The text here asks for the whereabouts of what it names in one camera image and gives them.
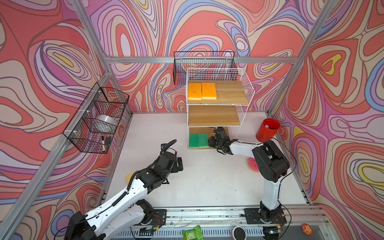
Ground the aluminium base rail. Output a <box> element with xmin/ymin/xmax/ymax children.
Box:
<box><xmin>110</xmin><ymin>203</ymin><xmax>331</xmax><ymax>240</ymax></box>

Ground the black wire basket wall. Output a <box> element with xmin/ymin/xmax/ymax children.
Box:
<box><xmin>63</xmin><ymin>83</ymin><xmax>130</xmax><ymax>154</ymax></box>
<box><xmin>173</xmin><ymin>50</ymin><xmax>236</xmax><ymax>86</ymax></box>

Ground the red ribbed metal bucket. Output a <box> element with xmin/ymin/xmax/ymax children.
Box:
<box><xmin>256</xmin><ymin>118</ymin><xmax>281</xmax><ymax>143</ymax></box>

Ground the black wire basket left wall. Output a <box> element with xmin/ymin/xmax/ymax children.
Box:
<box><xmin>63</xmin><ymin>83</ymin><xmax>130</xmax><ymax>154</ymax></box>

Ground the silver bowl in basket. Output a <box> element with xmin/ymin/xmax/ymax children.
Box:
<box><xmin>95</xmin><ymin>115</ymin><xmax>118</xmax><ymax>128</ymax></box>

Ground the orange yellow sponge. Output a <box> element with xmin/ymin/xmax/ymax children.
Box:
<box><xmin>202</xmin><ymin>82</ymin><xmax>217</xmax><ymax>100</ymax></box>
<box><xmin>125</xmin><ymin>171</ymin><xmax>136</xmax><ymax>185</ymax></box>
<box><xmin>187</xmin><ymin>83</ymin><xmax>202</xmax><ymax>101</ymax></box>

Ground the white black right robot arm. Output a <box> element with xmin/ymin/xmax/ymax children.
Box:
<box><xmin>209</xmin><ymin>127</ymin><xmax>290</xmax><ymax>224</ymax></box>

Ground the red round sticker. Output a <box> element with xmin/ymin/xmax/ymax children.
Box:
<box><xmin>302</xmin><ymin>223</ymin><xmax>314</xmax><ymax>236</ymax></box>

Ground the pink smiley sponge right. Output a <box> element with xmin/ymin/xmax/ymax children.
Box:
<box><xmin>247</xmin><ymin>158</ymin><xmax>260</xmax><ymax>173</ymax></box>

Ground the yellow green sponge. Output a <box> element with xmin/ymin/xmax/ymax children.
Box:
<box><xmin>199</xmin><ymin>133</ymin><xmax>210</xmax><ymax>148</ymax></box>
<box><xmin>189</xmin><ymin>134</ymin><xmax>200</xmax><ymax>149</ymax></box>

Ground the green snack packet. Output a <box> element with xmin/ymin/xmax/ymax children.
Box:
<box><xmin>182</xmin><ymin>226</ymin><xmax>204</xmax><ymax>240</ymax></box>

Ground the black wire basket back wall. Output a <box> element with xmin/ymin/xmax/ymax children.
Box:
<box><xmin>173</xmin><ymin>50</ymin><xmax>236</xmax><ymax>86</ymax></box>

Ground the black marker in basket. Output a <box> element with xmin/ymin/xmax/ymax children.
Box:
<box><xmin>101</xmin><ymin>136</ymin><xmax>106</xmax><ymax>153</ymax></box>

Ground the white wire wooden shelf rack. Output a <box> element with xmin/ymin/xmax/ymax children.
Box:
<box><xmin>186</xmin><ymin>68</ymin><xmax>255</xmax><ymax>147</ymax></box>

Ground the black round speaker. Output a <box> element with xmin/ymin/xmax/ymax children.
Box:
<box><xmin>230</xmin><ymin>227</ymin><xmax>247</xmax><ymax>240</ymax></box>

